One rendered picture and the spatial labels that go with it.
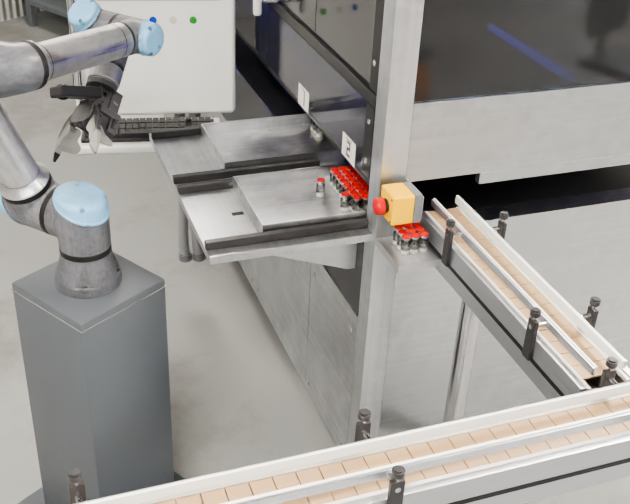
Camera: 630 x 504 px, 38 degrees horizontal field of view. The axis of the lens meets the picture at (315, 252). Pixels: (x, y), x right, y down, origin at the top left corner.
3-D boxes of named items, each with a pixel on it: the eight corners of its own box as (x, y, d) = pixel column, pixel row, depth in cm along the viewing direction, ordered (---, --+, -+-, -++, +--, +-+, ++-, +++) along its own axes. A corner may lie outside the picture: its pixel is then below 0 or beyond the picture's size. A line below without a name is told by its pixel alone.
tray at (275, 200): (355, 173, 249) (356, 161, 247) (394, 219, 228) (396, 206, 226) (232, 188, 238) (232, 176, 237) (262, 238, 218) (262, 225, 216)
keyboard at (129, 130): (213, 121, 292) (213, 114, 291) (216, 140, 280) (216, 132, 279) (83, 124, 286) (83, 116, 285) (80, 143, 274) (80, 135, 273)
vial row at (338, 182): (335, 182, 243) (336, 166, 241) (361, 214, 229) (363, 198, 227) (328, 183, 243) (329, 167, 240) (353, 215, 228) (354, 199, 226)
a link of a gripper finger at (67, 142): (70, 171, 216) (93, 139, 215) (49, 159, 212) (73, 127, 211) (65, 165, 218) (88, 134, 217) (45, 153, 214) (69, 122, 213)
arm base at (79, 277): (84, 306, 206) (80, 269, 201) (41, 281, 214) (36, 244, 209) (135, 279, 217) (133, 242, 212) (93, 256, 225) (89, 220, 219)
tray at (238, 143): (312, 123, 276) (313, 112, 274) (344, 160, 255) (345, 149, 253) (201, 135, 265) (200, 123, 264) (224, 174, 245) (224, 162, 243)
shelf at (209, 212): (307, 123, 281) (307, 117, 280) (402, 236, 225) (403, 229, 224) (149, 139, 266) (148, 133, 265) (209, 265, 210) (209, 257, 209)
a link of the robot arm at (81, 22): (113, 0, 203) (136, 30, 213) (75, -9, 208) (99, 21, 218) (96, 30, 202) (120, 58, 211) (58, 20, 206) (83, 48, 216)
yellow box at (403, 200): (406, 207, 217) (409, 180, 213) (420, 222, 211) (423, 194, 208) (377, 212, 215) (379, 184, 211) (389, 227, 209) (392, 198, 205)
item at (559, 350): (408, 244, 226) (415, 187, 217) (465, 236, 230) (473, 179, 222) (564, 429, 171) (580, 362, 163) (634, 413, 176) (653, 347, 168)
